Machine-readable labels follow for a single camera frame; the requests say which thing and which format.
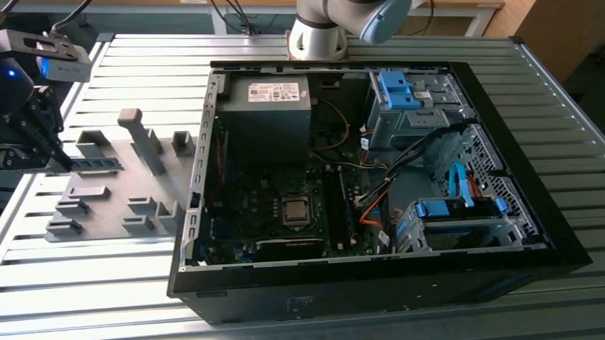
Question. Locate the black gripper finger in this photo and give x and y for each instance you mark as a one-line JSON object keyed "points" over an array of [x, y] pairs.
{"points": [[50, 124], [26, 157]]}

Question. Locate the green RAM stick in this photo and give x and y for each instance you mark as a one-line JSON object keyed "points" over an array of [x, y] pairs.
{"points": [[97, 165]]}

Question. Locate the grey plastic parts rack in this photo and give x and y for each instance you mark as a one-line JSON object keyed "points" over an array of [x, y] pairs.
{"points": [[118, 184]]}

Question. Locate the grey power supply unit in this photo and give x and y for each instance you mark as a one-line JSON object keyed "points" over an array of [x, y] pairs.
{"points": [[265, 131]]}

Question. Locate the green motherboard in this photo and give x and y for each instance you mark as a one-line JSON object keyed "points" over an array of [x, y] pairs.
{"points": [[255, 212]]}

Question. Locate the silver CPU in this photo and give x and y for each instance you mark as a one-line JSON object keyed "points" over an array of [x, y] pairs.
{"points": [[296, 209]]}

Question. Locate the black graphics card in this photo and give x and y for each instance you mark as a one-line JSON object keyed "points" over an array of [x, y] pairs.
{"points": [[289, 248]]}

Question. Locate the white board power connector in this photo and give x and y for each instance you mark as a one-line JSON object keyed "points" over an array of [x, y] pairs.
{"points": [[361, 202]]}

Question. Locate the blue plastic drive latch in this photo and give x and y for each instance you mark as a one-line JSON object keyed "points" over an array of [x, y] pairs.
{"points": [[397, 92]]}

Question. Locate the grey metal drive cage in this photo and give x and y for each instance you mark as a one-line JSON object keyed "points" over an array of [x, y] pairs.
{"points": [[412, 120]]}

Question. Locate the black open PC case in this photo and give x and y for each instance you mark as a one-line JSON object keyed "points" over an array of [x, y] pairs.
{"points": [[378, 290]]}

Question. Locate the blue disk carrier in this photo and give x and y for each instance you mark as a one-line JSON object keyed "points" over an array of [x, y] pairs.
{"points": [[432, 209]]}

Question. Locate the grey metal disk bay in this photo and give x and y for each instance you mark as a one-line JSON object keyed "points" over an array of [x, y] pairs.
{"points": [[513, 226]]}

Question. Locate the brown wooden cabinet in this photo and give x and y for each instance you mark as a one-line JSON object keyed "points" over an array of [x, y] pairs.
{"points": [[563, 35]]}

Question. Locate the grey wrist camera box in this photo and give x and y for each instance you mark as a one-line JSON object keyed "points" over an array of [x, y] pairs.
{"points": [[71, 72]]}

